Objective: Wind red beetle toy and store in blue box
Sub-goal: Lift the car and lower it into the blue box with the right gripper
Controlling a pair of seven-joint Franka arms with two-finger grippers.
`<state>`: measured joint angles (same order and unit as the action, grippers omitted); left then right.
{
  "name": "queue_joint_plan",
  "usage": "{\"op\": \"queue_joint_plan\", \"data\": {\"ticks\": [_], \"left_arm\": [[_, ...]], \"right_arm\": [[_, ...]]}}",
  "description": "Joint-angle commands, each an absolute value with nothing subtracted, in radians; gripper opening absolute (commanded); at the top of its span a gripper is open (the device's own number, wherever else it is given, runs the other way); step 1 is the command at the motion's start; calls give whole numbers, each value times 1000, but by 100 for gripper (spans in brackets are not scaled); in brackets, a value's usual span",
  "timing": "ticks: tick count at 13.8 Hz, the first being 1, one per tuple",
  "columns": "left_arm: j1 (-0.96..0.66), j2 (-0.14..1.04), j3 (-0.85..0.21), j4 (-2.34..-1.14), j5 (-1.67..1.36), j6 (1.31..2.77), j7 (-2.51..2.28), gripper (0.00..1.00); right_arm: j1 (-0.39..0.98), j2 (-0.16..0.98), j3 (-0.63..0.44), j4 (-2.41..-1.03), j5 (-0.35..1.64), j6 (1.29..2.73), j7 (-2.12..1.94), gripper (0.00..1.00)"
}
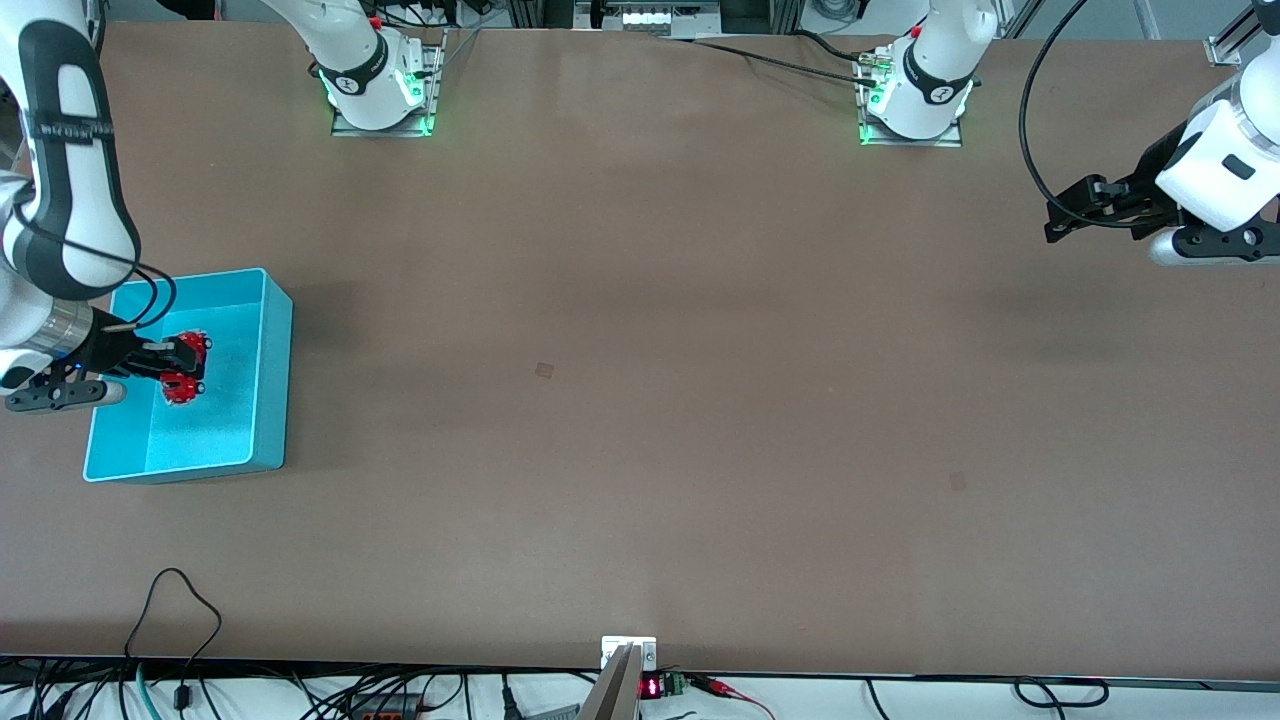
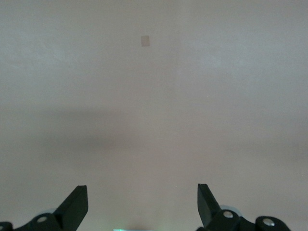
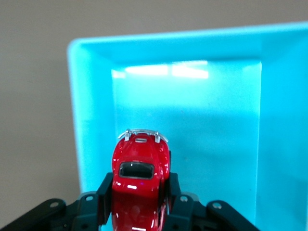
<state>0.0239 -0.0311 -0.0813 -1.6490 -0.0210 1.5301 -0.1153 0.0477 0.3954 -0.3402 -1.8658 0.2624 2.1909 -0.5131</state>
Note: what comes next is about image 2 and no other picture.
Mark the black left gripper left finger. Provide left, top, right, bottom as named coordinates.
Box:
left=0, top=185, right=89, bottom=231

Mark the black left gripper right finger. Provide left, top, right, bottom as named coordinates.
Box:
left=196, top=183, right=292, bottom=231

